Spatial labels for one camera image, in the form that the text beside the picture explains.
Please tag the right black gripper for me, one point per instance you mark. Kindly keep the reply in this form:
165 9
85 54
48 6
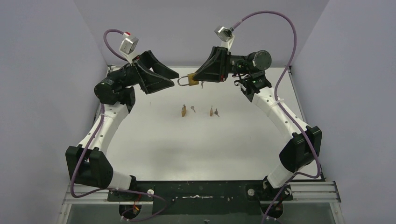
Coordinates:
212 70

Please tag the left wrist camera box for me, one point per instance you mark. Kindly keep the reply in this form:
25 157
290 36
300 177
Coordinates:
128 45

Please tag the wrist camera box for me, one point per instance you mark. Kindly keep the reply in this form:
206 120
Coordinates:
225 35
128 45

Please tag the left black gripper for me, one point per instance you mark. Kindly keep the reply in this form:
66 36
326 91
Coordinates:
137 71

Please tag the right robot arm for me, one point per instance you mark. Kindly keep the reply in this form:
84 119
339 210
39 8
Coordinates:
303 141

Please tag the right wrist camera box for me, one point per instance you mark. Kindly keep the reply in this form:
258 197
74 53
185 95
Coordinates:
225 35

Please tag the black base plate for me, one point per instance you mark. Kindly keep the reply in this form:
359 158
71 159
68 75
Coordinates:
207 197

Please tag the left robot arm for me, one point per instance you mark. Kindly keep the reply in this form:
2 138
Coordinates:
87 162

